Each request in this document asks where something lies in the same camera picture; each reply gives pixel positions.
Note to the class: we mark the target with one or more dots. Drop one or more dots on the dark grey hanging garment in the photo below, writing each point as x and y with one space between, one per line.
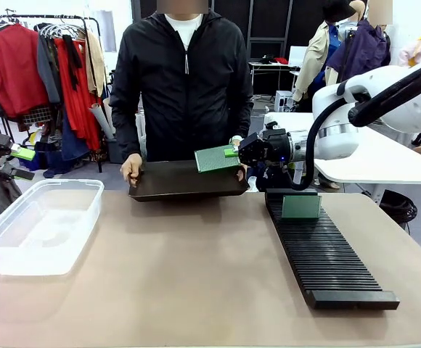
49 72

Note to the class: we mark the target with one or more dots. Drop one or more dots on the black tripod pole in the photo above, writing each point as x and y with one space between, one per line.
345 58

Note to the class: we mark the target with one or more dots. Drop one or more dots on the black hanging scarf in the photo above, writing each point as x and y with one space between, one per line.
72 61

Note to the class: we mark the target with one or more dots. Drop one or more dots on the person's left forearm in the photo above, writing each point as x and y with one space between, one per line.
243 119

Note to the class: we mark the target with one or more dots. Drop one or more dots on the dark storage bin with label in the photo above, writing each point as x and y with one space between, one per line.
113 150

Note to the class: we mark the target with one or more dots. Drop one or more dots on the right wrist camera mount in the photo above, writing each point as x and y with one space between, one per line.
273 126

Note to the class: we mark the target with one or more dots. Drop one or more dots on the white side table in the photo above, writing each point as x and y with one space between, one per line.
384 163

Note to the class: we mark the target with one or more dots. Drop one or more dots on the white wrist watch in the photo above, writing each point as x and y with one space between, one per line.
236 138

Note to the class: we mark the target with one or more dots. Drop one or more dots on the mannequin in pink top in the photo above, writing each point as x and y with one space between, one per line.
419 50

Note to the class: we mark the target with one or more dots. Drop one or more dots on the person's right hand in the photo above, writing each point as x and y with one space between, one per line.
131 168

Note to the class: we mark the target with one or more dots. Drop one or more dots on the red hanging dress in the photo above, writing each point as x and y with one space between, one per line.
80 108

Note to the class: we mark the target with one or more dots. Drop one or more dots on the white computer case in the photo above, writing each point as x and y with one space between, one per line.
284 100

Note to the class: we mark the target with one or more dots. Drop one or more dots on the green PCB board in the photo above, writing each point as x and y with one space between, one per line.
214 160
300 207

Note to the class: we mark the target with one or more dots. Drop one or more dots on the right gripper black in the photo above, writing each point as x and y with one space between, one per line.
265 148

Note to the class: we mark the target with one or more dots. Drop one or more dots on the mannequin in purple jacket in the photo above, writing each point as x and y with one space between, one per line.
363 54

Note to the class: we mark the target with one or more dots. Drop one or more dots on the grey paper roll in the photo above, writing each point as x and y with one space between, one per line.
101 121

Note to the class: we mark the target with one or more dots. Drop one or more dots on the black serving tray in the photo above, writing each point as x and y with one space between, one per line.
181 181

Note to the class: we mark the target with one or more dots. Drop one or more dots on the mannequin in beige coat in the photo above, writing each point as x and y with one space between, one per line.
317 61

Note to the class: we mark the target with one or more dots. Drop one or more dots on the blue denim garment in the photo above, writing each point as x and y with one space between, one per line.
73 139

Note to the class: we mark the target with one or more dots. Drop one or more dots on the person in black jacket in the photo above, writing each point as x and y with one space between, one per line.
181 90

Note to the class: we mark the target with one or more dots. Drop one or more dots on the black metal clothes rack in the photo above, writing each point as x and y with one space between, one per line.
32 16

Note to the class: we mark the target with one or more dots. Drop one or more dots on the clear plastic storage box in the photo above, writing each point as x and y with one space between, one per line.
40 232

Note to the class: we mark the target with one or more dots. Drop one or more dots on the beige hanging garment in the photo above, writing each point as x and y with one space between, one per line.
95 61

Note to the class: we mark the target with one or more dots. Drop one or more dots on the red hanging jacket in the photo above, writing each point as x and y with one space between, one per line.
16 72

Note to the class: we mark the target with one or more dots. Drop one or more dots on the black slotted PCB rack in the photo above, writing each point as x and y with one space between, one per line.
326 261

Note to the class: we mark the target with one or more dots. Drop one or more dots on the grey fabric pile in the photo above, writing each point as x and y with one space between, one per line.
0 188

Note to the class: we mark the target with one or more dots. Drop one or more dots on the person's right forearm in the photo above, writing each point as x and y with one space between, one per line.
127 134

